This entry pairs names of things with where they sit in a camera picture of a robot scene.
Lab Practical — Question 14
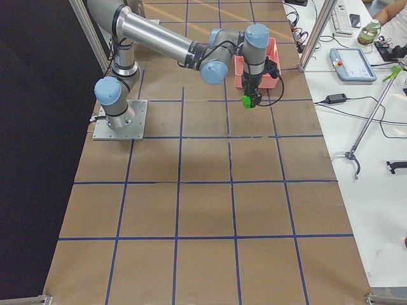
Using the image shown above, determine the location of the green drink bottle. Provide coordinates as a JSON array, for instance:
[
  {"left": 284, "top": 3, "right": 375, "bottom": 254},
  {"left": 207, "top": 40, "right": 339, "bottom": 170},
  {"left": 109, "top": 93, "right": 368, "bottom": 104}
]
[{"left": 357, "top": 19, "right": 382, "bottom": 45}]

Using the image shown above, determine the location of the black smartphone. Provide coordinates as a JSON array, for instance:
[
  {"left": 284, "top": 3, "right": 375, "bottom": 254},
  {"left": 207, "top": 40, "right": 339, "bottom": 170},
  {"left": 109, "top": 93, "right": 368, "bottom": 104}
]
[{"left": 349, "top": 13, "right": 361, "bottom": 29}]

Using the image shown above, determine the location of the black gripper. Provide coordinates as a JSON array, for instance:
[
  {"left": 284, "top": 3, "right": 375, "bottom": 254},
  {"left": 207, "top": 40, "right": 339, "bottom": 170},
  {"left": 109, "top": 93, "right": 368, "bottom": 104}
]
[{"left": 242, "top": 72, "right": 263, "bottom": 108}]

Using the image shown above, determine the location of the green toy block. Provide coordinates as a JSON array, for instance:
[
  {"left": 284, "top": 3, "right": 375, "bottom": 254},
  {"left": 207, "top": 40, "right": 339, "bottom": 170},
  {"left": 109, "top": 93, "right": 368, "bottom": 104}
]
[{"left": 241, "top": 95, "right": 252, "bottom": 109}]

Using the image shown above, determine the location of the white keyboard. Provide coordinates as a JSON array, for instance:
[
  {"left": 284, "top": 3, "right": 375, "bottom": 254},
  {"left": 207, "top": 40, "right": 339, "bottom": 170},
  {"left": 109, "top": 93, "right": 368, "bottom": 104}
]
[{"left": 331, "top": 1, "right": 353, "bottom": 37}]

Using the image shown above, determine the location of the green handled reacher tool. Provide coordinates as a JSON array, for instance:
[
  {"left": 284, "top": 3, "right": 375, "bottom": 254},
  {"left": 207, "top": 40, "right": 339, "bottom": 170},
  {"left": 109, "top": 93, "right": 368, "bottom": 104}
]
[{"left": 330, "top": 65, "right": 403, "bottom": 180}]

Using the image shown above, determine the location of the pink plastic box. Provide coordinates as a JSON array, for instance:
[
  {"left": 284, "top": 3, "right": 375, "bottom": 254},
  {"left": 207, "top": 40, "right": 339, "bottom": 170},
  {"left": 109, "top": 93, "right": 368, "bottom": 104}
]
[{"left": 233, "top": 37, "right": 283, "bottom": 90}]

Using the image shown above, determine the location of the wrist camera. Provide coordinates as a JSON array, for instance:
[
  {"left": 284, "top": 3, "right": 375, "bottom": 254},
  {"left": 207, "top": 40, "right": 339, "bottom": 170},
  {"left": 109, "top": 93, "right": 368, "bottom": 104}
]
[{"left": 264, "top": 58, "right": 281, "bottom": 79}]

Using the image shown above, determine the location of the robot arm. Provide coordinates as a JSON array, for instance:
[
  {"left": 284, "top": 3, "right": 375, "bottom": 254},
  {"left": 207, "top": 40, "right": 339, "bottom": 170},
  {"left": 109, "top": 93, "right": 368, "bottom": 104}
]
[{"left": 88, "top": 1, "right": 269, "bottom": 131}]

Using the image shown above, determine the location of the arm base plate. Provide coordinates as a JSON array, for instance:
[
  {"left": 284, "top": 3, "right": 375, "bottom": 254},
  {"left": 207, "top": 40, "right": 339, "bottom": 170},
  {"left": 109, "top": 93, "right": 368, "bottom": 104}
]
[{"left": 93, "top": 99, "right": 149, "bottom": 140}]

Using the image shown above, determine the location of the aluminium frame post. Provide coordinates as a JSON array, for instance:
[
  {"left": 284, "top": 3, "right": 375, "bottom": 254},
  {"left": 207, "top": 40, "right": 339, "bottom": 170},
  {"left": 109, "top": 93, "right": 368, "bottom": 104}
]
[{"left": 298, "top": 0, "right": 337, "bottom": 72}]

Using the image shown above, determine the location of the teach pendant tablet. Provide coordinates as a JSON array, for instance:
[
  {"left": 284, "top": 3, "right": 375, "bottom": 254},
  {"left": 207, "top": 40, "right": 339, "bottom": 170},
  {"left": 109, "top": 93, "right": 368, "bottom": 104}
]
[{"left": 329, "top": 48, "right": 376, "bottom": 83}]

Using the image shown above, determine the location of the black power adapter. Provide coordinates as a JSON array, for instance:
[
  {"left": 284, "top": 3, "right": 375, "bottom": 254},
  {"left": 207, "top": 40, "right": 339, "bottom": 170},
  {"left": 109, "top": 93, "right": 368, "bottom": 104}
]
[{"left": 325, "top": 93, "right": 348, "bottom": 104}]

